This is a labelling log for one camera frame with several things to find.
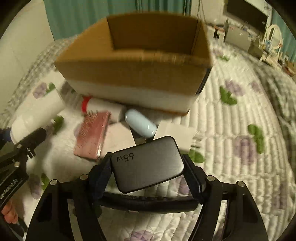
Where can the black wall television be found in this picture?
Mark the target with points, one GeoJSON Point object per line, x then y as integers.
{"type": "Point", "coordinates": [247, 13]}

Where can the grey small refrigerator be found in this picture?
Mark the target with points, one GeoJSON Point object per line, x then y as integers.
{"type": "Point", "coordinates": [237, 37]}

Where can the light blue oval case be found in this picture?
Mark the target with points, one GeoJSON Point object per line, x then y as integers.
{"type": "Point", "coordinates": [140, 123]}

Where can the grey checkered blanket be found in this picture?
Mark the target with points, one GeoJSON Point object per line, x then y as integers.
{"type": "Point", "coordinates": [236, 94]}

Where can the white plastic bottle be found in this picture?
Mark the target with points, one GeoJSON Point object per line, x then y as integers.
{"type": "Point", "coordinates": [38, 115]}

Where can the person's left hand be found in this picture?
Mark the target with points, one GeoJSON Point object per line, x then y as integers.
{"type": "Point", "coordinates": [9, 212]}

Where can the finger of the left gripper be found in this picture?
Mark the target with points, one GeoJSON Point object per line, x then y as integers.
{"type": "Point", "coordinates": [5, 136]}
{"type": "Point", "coordinates": [33, 139]}

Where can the white floral quilt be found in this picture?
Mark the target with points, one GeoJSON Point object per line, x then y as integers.
{"type": "Point", "coordinates": [258, 160]}

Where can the green curtain right window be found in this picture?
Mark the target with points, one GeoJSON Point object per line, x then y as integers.
{"type": "Point", "coordinates": [289, 42]}

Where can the white tube red cap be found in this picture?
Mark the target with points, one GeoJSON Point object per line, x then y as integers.
{"type": "Point", "coordinates": [93, 105]}

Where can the white dressing table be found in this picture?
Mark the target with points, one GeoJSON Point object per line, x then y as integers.
{"type": "Point", "coordinates": [272, 59]}

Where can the dark grey 65W charger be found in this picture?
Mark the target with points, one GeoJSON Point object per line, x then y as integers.
{"type": "Point", "coordinates": [146, 165]}

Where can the white oval mirror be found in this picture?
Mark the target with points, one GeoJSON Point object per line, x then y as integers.
{"type": "Point", "coordinates": [273, 39]}

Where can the black comb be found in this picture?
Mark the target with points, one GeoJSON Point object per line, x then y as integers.
{"type": "Point", "coordinates": [148, 204]}

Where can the green curtain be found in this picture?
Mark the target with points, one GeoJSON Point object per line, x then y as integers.
{"type": "Point", "coordinates": [70, 17]}

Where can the white square charger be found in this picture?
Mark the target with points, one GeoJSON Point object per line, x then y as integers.
{"type": "Point", "coordinates": [182, 135]}

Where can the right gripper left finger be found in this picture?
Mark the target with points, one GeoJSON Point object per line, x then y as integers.
{"type": "Point", "coordinates": [86, 192]}

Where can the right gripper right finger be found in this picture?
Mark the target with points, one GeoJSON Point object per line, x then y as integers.
{"type": "Point", "coordinates": [208, 192]}

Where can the brown cardboard box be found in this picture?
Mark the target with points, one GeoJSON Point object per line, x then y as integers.
{"type": "Point", "coordinates": [154, 60]}

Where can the white paper card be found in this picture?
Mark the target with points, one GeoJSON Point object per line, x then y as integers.
{"type": "Point", "coordinates": [118, 137]}

